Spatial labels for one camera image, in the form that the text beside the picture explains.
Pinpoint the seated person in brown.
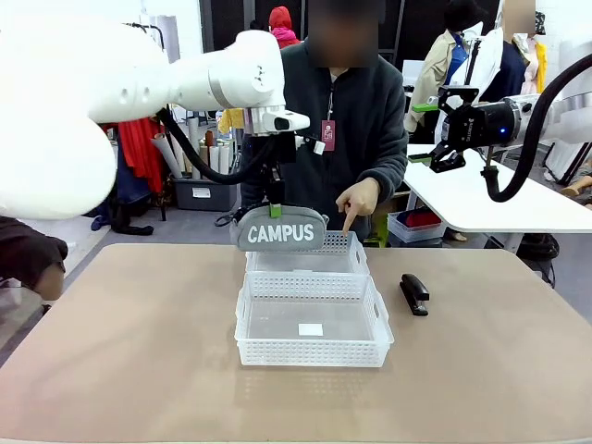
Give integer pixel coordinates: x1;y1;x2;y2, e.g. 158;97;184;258
0;215;69;304

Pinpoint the green stool frame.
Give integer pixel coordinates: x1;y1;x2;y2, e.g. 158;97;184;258
364;215;389;246

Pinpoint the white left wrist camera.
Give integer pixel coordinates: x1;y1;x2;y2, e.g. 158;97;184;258
272;112;311;132

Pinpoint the black bag on floor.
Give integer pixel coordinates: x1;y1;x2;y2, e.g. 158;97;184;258
516;233;557;281

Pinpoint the black stapler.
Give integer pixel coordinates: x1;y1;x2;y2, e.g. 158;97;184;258
400;272;430;317

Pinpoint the white garment on stand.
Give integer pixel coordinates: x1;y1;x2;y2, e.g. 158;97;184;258
466;26;506;105

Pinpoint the red hanging cloth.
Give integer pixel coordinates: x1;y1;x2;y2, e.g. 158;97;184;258
116;117;167;195

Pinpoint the mannequin in beige coat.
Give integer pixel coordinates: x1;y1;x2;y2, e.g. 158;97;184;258
403;0;482;135

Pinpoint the black cloth on floor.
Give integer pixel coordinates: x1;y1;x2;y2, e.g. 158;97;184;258
109;203;154;238

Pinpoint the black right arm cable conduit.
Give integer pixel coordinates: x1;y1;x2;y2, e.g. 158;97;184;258
480;57;592;204

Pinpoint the person's left forearm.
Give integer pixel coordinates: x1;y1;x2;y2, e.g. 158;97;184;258
364;136;409;204

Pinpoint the grey storage bin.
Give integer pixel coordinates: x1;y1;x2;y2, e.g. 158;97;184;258
173;178;242;213

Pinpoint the person's left hand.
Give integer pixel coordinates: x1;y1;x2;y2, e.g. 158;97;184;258
335;178;381;235

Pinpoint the white perforated plastic basket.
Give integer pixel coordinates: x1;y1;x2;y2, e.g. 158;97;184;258
234;271;396;368
244;229;370;279

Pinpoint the white side table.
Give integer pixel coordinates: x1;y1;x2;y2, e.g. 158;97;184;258
403;142;592;253

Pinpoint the bundle of paper rolls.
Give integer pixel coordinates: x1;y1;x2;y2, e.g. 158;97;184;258
152;131;235;180

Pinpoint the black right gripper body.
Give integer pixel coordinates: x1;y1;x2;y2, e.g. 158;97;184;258
446;102;510;150

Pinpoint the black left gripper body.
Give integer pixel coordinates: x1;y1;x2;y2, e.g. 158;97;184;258
261;133;297;186

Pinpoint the clear storage box red cloth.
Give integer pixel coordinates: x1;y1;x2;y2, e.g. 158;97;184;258
387;207;448;245

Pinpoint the person in dark fleece jacket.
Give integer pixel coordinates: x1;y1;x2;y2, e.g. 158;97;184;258
240;0;409;242

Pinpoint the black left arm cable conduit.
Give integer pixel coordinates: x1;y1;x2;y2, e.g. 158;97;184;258
156;108;281;187

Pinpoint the grey CAMPUS pencil case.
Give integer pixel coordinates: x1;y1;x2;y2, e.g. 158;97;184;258
215;205;330;253

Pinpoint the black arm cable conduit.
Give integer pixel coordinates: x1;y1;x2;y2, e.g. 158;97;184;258
156;108;281;187
480;57;592;204

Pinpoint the person in red hood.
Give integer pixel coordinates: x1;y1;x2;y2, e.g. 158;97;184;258
268;6;302;50

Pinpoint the mannequin in dark top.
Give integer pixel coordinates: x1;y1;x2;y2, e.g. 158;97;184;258
501;0;549;96

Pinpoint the red lanyard badge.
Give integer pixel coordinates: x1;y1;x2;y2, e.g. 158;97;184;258
321;119;337;153

